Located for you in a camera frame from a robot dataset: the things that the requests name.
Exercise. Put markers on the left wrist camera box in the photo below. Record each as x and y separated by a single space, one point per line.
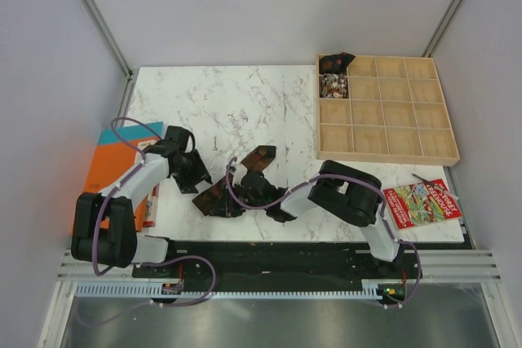
181 139

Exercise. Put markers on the orange folder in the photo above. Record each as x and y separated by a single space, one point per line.
110 161

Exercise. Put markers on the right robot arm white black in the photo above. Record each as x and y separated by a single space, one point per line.
351 195

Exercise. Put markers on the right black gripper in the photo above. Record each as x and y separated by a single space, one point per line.
227 208

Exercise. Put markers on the pen on red book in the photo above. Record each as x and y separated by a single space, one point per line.
438 187

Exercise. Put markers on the rolled colourful tie in tray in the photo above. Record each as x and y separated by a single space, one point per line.
333 86

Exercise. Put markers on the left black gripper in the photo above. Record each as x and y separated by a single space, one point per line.
200 174

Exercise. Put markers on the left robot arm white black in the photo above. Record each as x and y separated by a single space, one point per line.
104 223

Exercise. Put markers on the white slotted cable duct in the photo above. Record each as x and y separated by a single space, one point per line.
158 290

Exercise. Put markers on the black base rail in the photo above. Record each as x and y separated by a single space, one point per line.
276 266

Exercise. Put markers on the teal folder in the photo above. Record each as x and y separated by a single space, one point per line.
132 134

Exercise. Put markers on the brown red patterned tie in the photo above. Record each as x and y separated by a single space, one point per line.
216 201

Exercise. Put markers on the rolled dark tie in tray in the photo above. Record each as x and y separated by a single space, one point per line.
336 63

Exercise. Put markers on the wooden compartment tray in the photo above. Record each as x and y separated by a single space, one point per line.
395 113

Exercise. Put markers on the red treehouse book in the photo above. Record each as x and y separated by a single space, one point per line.
419 204

